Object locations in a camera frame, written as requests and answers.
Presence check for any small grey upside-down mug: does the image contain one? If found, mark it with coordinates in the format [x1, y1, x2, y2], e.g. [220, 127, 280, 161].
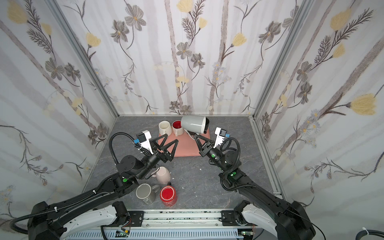
[181, 115, 210, 139]

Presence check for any large grey upside-down mug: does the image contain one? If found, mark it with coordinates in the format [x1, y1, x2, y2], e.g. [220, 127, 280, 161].
[136, 184, 161, 205]

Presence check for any cream ribbed mug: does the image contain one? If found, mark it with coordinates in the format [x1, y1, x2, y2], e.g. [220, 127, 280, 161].
[158, 121, 173, 137]

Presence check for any white mug red inside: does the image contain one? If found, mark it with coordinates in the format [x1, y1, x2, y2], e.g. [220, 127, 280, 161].
[172, 120, 184, 137]

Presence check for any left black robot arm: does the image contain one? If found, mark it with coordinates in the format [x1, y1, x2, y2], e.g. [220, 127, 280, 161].
[9, 132, 179, 240]

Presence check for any white slotted cable duct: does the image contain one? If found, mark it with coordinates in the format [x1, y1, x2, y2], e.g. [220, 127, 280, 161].
[67, 229, 243, 240]

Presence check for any pink upside-down mug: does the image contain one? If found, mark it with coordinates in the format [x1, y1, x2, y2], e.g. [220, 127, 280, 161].
[152, 167, 171, 185]

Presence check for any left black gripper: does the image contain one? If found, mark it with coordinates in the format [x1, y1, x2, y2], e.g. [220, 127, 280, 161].
[133, 133, 175, 181]

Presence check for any pink rectangular tray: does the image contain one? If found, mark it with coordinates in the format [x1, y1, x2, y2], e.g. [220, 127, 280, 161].
[165, 131, 200, 157]

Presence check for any red upside-down mug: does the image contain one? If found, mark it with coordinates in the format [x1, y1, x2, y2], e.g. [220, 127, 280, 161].
[160, 182, 178, 207]

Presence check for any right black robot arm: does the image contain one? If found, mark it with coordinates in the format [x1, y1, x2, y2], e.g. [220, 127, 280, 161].
[194, 135, 316, 240]

